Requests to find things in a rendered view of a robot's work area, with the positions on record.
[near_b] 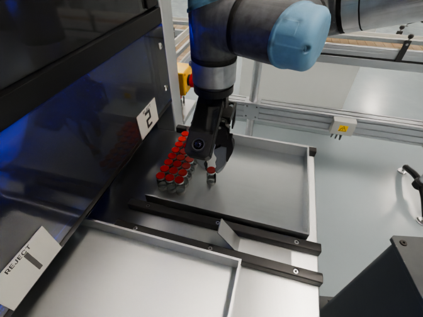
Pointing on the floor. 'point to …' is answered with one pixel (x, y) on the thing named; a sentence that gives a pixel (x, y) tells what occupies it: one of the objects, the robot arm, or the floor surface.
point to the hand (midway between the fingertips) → (210, 169)
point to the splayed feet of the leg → (414, 185)
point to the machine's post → (173, 112)
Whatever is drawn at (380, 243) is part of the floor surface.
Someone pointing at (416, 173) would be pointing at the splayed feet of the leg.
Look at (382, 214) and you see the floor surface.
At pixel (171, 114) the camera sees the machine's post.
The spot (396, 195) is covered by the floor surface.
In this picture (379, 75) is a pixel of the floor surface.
